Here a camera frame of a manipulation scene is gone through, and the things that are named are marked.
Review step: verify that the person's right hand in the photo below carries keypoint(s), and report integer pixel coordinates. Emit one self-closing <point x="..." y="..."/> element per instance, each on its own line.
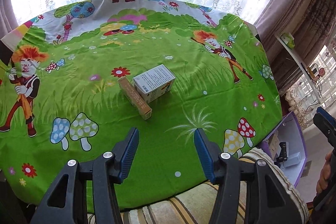
<point x="328" y="174"/>

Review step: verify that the slim orange box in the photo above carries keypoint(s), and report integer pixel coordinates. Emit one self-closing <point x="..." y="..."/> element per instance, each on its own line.
<point x="134" y="96"/>

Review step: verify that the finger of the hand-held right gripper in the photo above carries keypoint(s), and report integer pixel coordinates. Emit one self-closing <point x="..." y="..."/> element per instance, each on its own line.
<point x="324" y="124"/>

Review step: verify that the white box black text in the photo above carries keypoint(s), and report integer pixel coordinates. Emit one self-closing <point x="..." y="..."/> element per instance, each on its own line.
<point x="294" y="160"/>

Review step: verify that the cartoon printed green bed sheet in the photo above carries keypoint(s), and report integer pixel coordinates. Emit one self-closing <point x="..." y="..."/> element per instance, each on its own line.
<point x="183" y="69"/>

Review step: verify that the brown pleated curtain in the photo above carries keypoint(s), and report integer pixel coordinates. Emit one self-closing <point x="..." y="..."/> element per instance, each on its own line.
<point x="8" y="14"/>

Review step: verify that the white box orange print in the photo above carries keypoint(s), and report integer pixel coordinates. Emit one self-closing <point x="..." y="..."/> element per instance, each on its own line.
<point x="155" y="77"/>

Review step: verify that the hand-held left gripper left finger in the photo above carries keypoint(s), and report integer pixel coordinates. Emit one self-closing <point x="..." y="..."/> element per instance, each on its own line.
<point x="128" y="155"/>

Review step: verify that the purple cardboard box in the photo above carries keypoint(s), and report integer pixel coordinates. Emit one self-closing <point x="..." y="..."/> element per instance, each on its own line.
<point x="291" y="129"/>

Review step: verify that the yellow power strip with plugs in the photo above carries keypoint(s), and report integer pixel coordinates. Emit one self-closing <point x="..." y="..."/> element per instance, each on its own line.
<point x="316" y="71"/>

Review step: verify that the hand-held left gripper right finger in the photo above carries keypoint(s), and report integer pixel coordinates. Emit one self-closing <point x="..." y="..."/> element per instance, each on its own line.
<point x="206" y="155"/>

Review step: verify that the white bar table chrome stand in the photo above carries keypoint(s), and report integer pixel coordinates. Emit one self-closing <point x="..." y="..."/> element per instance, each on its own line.
<point x="296" y="61"/>

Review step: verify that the green tissue pack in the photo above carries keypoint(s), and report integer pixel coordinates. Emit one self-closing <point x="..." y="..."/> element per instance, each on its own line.
<point x="287" y="40"/>

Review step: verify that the embroidered sheer curtain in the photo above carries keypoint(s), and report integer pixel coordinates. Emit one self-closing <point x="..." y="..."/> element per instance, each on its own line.
<point x="299" y="103"/>

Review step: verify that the striped plush blanket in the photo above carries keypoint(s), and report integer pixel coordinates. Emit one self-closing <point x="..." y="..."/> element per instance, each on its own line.
<point x="183" y="203"/>

